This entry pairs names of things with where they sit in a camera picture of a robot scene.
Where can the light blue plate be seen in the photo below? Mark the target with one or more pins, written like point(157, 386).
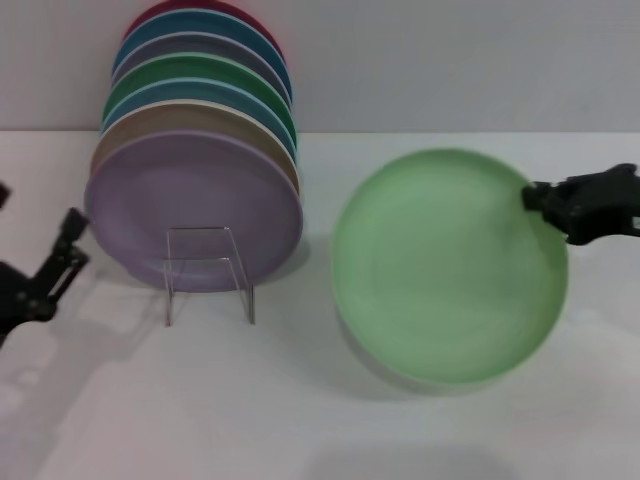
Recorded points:
point(200, 91)

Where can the dark green plate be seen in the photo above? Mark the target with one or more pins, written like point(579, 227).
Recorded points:
point(200, 66)

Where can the light green plate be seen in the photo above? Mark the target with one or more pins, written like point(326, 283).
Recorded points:
point(445, 270)

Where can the grey plate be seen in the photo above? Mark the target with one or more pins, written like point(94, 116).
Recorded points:
point(200, 45)

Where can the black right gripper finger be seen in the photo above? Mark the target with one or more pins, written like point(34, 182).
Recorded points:
point(585, 187)
point(595, 225)

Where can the beige plate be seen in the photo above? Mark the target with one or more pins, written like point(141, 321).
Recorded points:
point(200, 117)

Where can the red plate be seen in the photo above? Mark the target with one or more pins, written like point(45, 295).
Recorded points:
point(147, 11)

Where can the lilac plate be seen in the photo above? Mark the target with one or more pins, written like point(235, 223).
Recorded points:
point(145, 210)

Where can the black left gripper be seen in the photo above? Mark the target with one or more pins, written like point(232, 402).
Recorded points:
point(12, 315)

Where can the dark blue plate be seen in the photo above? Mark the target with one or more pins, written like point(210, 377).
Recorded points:
point(200, 23)

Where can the clear acrylic plate rack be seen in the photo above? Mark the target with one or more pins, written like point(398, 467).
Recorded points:
point(248, 300)

